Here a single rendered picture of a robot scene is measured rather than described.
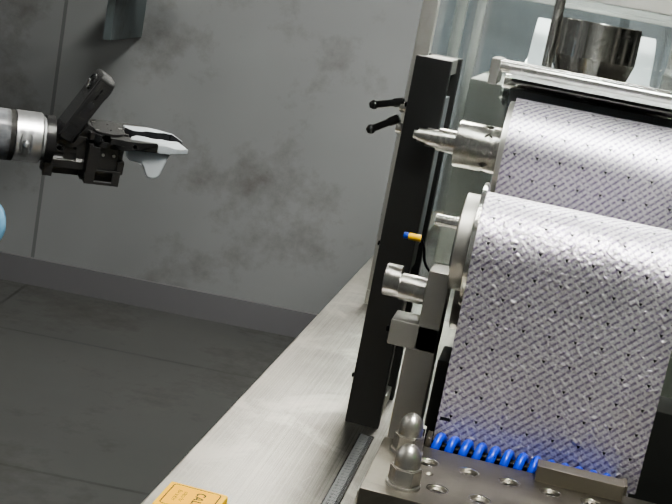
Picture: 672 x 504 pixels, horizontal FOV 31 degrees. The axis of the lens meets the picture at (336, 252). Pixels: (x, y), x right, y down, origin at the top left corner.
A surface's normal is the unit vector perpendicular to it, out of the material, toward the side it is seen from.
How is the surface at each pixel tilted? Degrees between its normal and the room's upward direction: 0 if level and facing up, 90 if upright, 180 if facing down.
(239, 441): 0
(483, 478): 0
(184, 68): 90
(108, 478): 0
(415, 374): 90
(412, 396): 90
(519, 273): 90
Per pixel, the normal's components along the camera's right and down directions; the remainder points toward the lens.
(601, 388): -0.20, 0.18
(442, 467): 0.18, -0.96
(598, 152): -0.11, -0.22
